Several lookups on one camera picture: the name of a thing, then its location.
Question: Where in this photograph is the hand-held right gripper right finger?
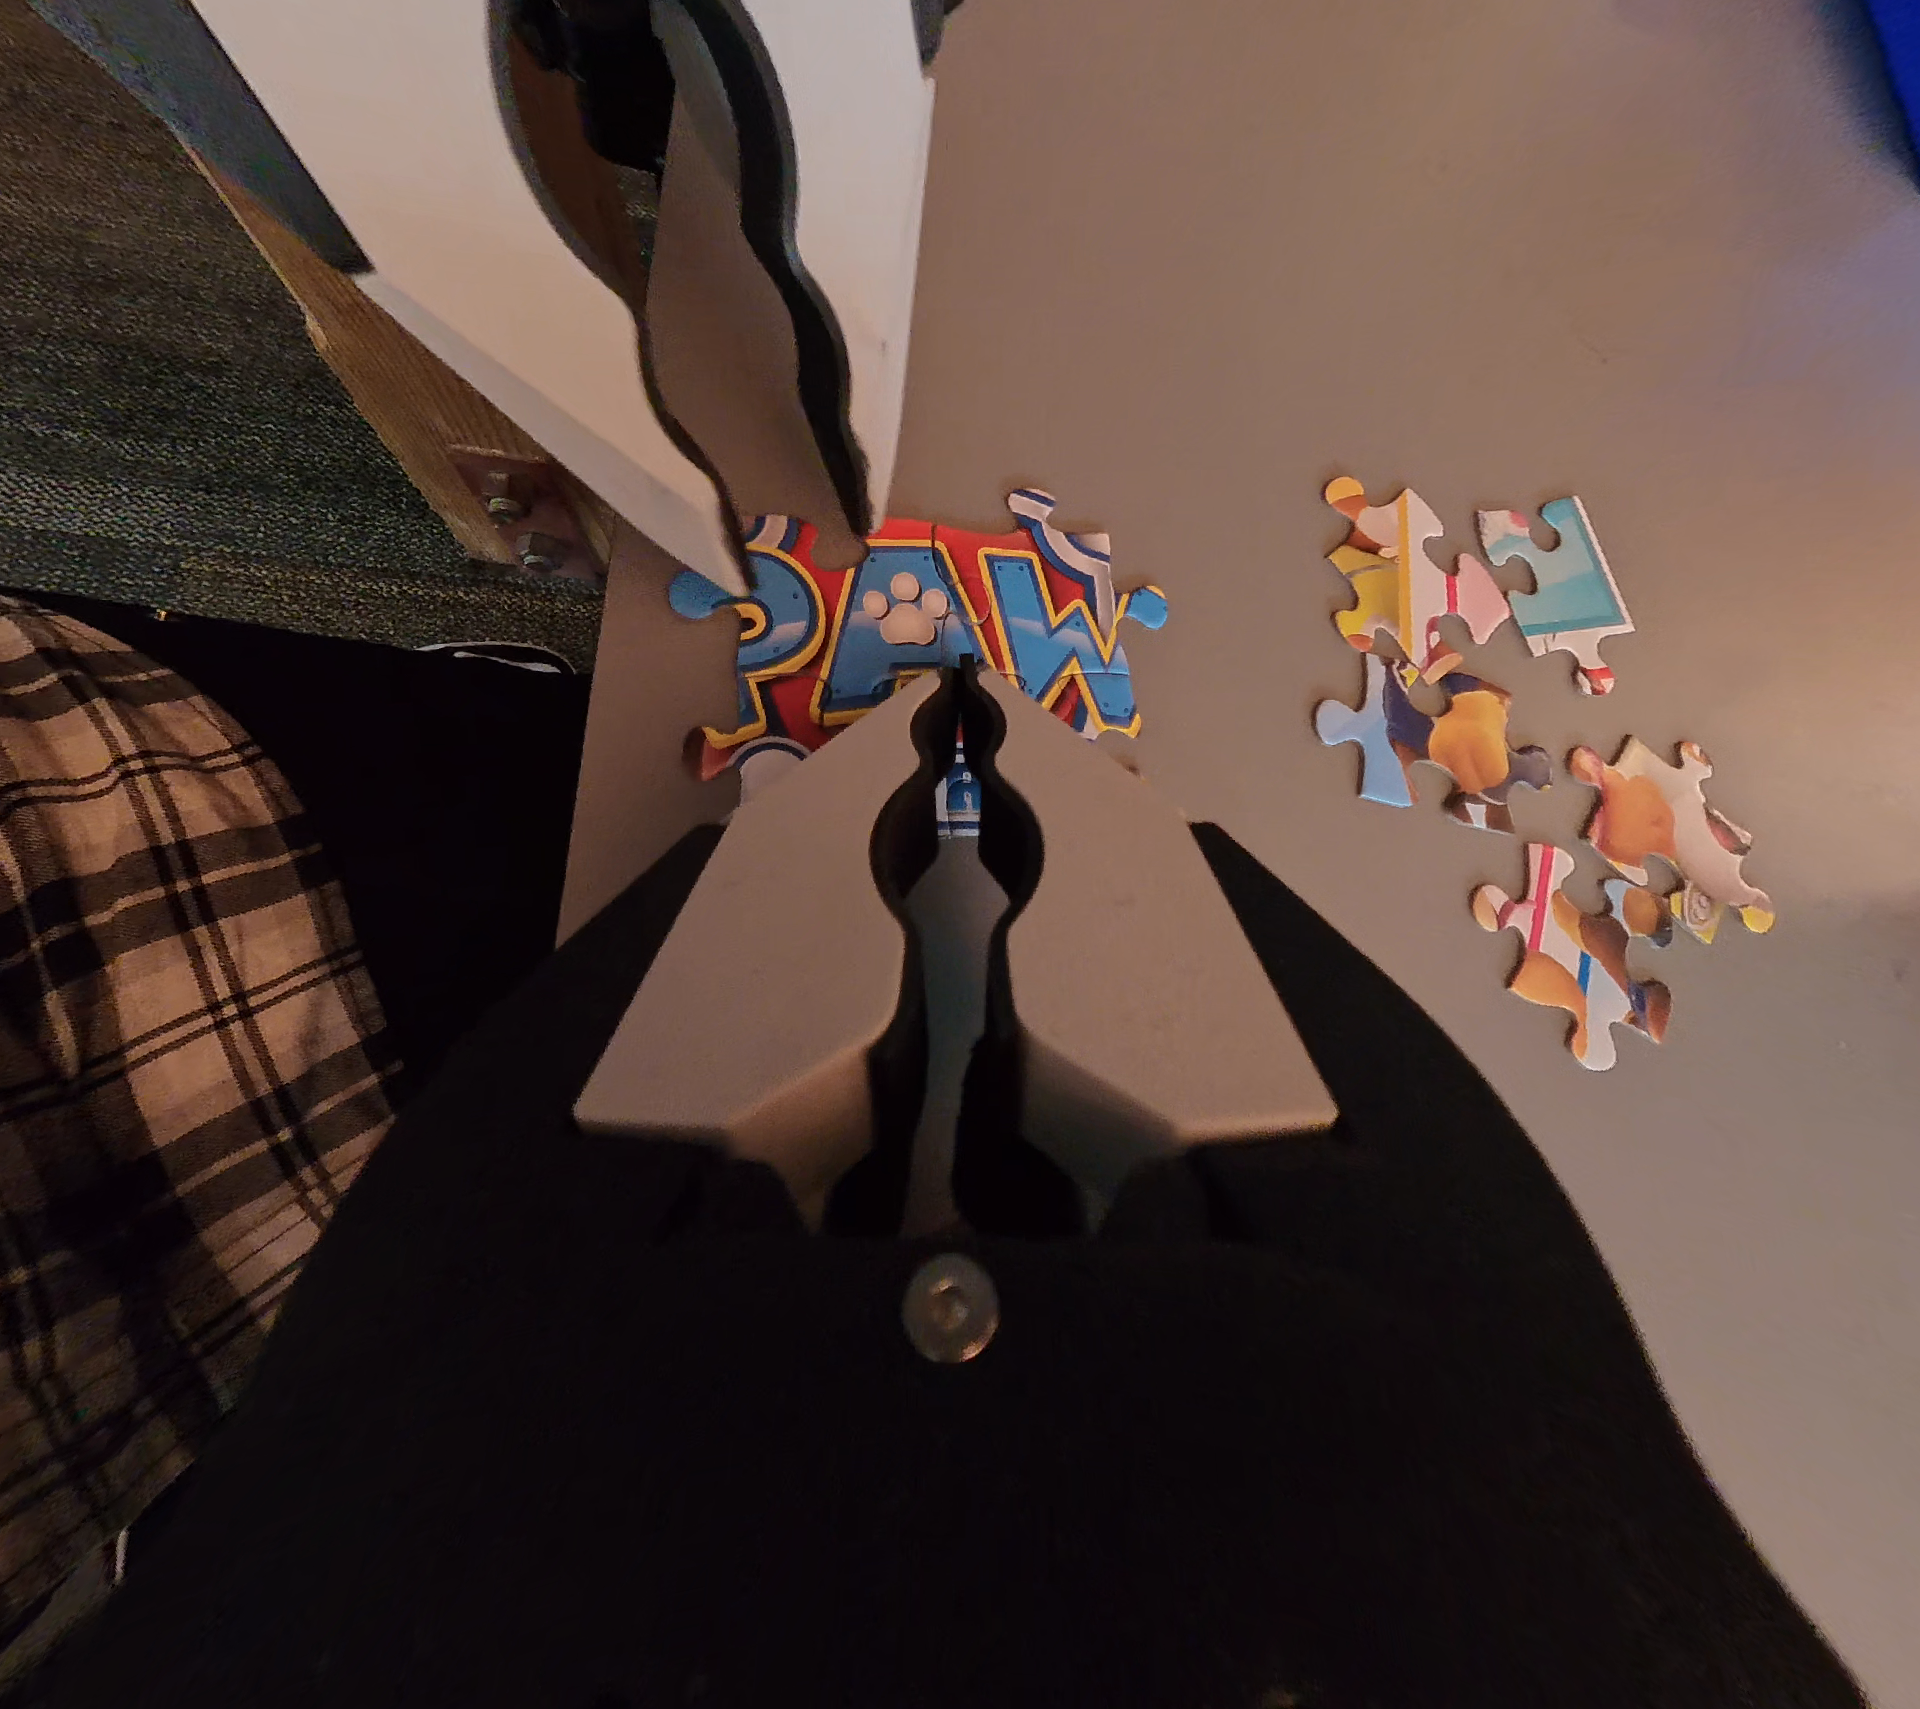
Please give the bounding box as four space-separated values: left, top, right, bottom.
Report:
960 656 1341 1234

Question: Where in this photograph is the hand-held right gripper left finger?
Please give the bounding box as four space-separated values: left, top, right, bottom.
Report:
575 669 966 1234

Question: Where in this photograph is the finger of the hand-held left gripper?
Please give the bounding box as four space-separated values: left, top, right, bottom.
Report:
0 0 757 593
615 0 941 537

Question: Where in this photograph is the assembled logo puzzle section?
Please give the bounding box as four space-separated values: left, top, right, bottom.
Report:
666 485 1173 841

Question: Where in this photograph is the orange fur puzzle piece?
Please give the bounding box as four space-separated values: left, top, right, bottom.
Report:
1567 736 1779 947

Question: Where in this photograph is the orange red striped puzzle piece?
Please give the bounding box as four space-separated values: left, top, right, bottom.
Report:
1470 842 1675 1075

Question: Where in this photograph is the wooden furniture leg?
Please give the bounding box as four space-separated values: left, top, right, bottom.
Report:
195 148 615 578

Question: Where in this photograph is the yellow pink puzzle piece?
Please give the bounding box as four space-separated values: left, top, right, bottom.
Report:
1327 476 1512 663

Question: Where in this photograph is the teal white puzzle piece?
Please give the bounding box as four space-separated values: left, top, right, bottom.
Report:
1476 493 1638 700

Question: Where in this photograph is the plaid shirt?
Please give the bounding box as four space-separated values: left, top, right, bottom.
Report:
0 598 409 1643

